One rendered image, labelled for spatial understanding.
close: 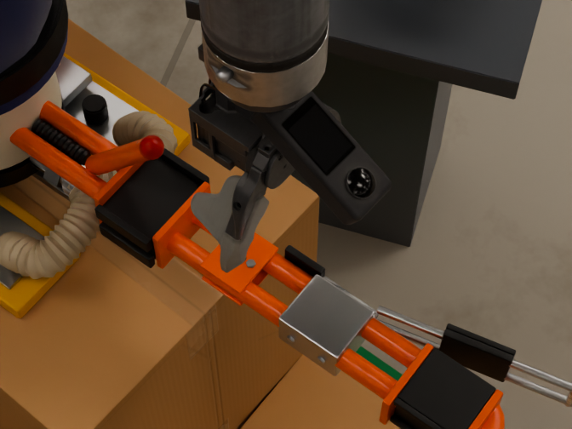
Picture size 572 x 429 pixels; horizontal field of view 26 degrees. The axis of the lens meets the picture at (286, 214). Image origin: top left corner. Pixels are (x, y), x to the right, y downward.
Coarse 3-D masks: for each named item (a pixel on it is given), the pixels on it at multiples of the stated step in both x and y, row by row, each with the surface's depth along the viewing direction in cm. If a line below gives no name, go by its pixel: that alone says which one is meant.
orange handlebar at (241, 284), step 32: (64, 128) 129; (64, 160) 127; (96, 192) 125; (192, 256) 121; (256, 256) 121; (224, 288) 120; (256, 288) 119; (352, 352) 116; (416, 352) 116; (384, 384) 114
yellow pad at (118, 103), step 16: (80, 64) 148; (96, 80) 147; (80, 96) 145; (96, 96) 142; (112, 96) 145; (128, 96) 146; (80, 112) 144; (96, 112) 141; (112, 112) 144; (128, 112) 144; (96, 128) 143; (176, 128) 143
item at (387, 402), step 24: (432, 360) 114; (408, 384) 113; (432, 384) 113; (456, 384) 113; (480, 384) 113; (384, 408) 113; (408, 408) 112; (432, 408) 112; (456, 408) 112; (480, 408) 112
